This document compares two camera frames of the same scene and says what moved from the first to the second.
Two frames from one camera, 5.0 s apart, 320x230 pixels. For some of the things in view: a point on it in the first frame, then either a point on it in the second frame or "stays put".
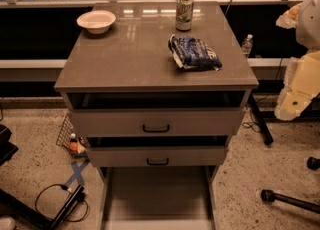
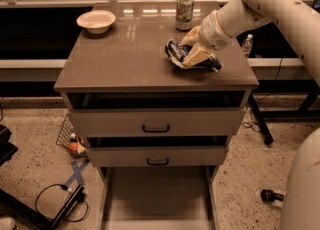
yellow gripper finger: x=301 y=86 -> x=198 y=55
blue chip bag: x=192 y=52 stays put
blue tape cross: x=77 y=172 stays put
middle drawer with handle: x=159 y=156 stays put
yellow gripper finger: x=289 y=18 -> x=192 y=37
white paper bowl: x=96 y=21 stays put
